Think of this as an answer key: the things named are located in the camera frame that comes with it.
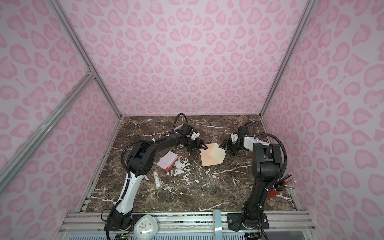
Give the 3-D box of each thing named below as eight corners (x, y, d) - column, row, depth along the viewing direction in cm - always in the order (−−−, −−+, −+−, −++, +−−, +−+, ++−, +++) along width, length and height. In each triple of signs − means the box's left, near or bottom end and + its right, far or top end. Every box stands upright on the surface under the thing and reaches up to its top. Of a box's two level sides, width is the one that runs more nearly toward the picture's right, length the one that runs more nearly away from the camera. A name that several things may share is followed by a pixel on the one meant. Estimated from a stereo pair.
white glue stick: (157, 188, 86) (155, 187, 84) (153, 172, 92) (152, 171, 90) (161, 187, 87) (160, 185, 84) (157, 171, 93) (156, 169, 91)
